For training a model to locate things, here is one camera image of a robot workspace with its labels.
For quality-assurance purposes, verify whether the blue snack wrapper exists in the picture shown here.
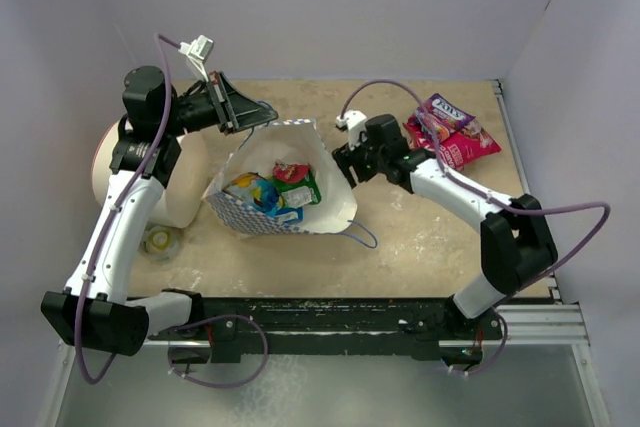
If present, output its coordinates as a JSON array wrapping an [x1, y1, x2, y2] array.
[[223, 172, 284, 216]]

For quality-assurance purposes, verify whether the aluminium frame rail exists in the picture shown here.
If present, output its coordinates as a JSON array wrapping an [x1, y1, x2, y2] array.
[[58, 304, 589, 348]]

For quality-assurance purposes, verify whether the small blue snack packet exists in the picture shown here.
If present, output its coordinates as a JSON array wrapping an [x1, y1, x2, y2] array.
[[272, 207, 304, 225]]

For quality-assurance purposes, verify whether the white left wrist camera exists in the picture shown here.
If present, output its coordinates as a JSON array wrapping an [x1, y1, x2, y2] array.
[[179, 35, 215, 82]]

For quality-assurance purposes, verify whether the white round container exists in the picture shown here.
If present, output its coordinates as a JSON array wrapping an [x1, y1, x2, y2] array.
[[91, 123, 210, 229]]

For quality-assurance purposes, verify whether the pink snack packet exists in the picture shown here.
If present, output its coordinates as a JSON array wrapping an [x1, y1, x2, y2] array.
[[404, 115, 502, 171]]

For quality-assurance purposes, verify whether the small red candy packet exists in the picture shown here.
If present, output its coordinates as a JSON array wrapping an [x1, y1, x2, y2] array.
[[272, 160, 311, 184]]

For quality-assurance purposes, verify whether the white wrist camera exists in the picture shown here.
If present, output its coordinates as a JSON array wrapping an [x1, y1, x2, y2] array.
[[179, 35, 215, 82], [335, 110, 368, 151]]

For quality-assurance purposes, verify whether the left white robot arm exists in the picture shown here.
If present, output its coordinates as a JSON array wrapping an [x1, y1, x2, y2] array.
[[41, 66, 278, 356]]

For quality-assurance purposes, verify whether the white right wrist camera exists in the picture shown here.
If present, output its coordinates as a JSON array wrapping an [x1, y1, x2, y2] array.
[[335, 110, 368, 151]]

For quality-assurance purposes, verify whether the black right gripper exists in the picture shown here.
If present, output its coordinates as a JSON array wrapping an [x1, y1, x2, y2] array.
[[332, 130, 387, 190]]

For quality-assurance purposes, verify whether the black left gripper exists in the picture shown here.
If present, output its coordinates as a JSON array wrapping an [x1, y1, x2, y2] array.
[[161, 71, 277, 138]]

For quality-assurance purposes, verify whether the blue checkered paper bag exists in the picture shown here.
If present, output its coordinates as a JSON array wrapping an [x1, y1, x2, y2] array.
[[204, 119, 357, 237]]

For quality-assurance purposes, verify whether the green snack packet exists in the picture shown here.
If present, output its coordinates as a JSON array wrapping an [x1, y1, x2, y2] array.
[[273, 170, 322, 208]]

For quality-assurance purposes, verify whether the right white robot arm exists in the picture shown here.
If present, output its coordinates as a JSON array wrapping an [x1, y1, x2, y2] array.
[[332, 110, 558, 338]]

